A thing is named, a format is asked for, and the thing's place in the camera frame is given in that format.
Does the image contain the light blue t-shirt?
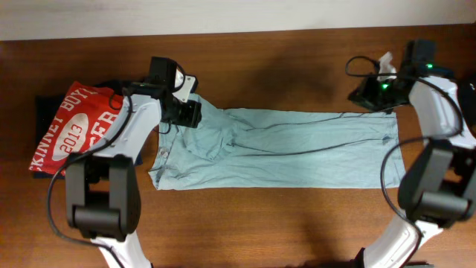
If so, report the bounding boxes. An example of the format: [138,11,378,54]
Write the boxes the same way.
[149,94,405,190]

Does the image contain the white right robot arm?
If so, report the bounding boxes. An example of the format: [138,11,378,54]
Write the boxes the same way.
[349,72,475,267]

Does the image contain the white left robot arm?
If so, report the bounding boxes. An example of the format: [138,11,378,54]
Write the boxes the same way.
[65,83,202,267]

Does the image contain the black crumpled clothes pile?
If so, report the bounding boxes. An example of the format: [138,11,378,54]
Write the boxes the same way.
[457,73,475,135]

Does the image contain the red folded soccer t-shirt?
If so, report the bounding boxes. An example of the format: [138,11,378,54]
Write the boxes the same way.
[29,80,123,175]

